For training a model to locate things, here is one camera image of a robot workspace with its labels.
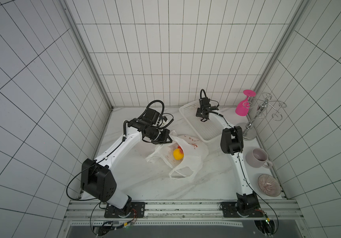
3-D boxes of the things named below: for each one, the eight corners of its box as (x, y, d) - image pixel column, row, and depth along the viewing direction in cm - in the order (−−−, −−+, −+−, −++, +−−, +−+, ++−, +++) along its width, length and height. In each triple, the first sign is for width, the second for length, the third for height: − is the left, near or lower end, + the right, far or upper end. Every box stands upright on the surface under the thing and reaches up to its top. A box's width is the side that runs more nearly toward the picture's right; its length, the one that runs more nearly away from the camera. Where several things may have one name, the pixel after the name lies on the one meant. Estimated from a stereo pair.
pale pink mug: (248, 169, 90) (255, 162, 83) (243, 154, 96) (249, 148, 89) (265, 169, 90) (274, 162, 83) (260, 154, 96) (267, 148, 89)
